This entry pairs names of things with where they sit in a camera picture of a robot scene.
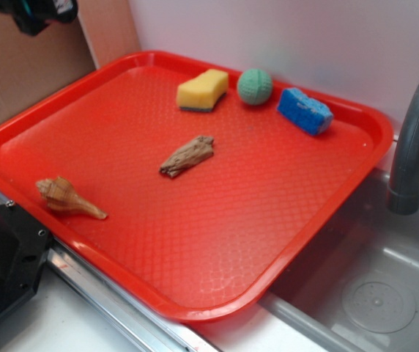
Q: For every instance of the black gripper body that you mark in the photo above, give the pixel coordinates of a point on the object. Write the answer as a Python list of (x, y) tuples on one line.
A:
[(33, 16)]

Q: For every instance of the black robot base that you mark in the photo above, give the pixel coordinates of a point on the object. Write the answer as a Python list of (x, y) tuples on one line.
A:
[(24, 245)]

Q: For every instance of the brown cardboard panel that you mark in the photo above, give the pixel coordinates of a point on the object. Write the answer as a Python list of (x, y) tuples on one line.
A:
[(32, 68)]

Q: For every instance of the tan conch seashell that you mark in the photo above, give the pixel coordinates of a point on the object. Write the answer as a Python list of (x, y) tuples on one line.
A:
[(61, 196)]

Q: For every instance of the yellow sponge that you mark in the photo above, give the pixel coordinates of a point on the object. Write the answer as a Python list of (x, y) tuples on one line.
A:
[(204, 91)]

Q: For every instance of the brown wood piece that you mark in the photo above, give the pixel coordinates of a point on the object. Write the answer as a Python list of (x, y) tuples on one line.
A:
[(187, 156)]

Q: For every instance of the green textured ball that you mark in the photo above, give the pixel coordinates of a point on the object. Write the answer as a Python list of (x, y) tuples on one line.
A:
[(254, 87)]

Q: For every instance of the red plastic tray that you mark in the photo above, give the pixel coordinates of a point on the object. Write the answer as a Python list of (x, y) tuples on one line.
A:
[(210, 241)]

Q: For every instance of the blue sponge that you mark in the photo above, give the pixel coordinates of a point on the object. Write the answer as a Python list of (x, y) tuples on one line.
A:
[(308, 114)]

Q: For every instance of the grey plastic sink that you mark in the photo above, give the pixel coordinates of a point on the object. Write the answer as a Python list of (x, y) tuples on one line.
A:
[(355, 286)]

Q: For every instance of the silver metal rail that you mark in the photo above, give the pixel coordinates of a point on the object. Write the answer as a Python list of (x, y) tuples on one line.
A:
[(76, 309)]

